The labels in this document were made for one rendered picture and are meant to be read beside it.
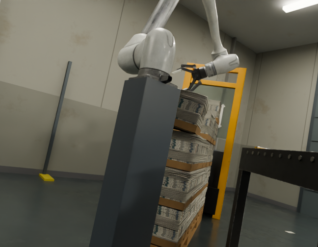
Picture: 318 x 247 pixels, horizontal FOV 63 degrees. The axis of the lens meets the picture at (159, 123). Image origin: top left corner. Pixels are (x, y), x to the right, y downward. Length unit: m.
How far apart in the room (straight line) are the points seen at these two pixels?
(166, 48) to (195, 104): 0.44
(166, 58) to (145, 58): 0.10
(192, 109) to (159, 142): 0.44
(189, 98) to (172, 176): 0.47
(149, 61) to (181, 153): 0.61
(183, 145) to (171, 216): 0.42
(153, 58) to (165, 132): 0.34
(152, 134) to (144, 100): 0.15
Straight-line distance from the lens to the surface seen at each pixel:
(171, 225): 1.61
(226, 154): 3.22
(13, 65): 3.77
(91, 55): 4.06
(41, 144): 3.81
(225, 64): 1.68
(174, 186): 1.57
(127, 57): 1.38
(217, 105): 2.74
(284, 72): 6.30
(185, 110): 1.53
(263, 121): 6.18
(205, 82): 3.39
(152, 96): 1.13
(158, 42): 1.24
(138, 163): 1.12
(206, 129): 2.11
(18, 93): 3.74
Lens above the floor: 0.73
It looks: 5 degrees up
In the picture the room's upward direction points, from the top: 11 degrees clockwise
